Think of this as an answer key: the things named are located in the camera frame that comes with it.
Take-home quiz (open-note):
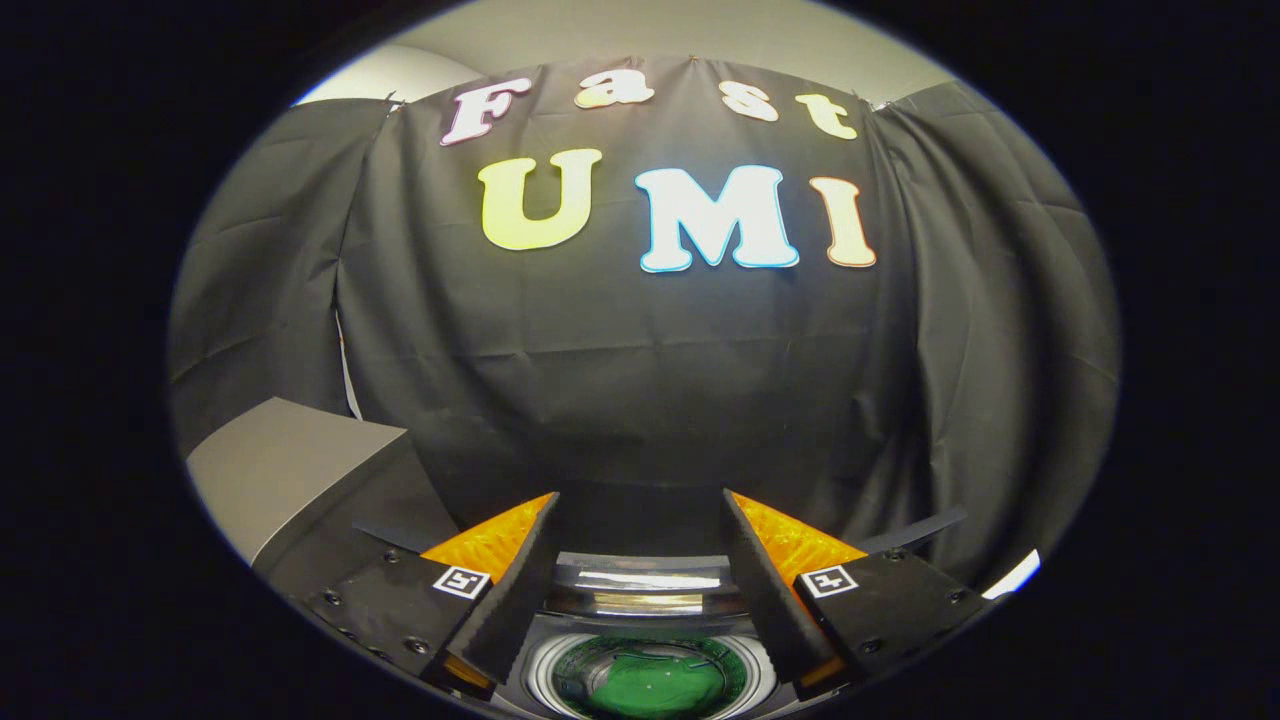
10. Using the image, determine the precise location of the black backdrop cloth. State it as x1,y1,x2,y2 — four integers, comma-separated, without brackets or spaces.
168,55,1121,591

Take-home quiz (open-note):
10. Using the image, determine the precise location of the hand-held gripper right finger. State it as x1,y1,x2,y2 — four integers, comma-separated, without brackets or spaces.
722,488,991,701

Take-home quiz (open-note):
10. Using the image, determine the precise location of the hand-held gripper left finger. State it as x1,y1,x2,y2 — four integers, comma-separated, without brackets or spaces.
305,490,561,701

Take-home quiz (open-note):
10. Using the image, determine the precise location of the grey cabinet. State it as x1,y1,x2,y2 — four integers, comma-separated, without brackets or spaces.
185,397,461,601

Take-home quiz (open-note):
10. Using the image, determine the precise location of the green polo shirt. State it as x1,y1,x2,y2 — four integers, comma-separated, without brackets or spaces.
555,640,746,719

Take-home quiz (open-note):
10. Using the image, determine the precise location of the dark grey washing machine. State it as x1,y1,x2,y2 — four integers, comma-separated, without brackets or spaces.
495,610,801,720

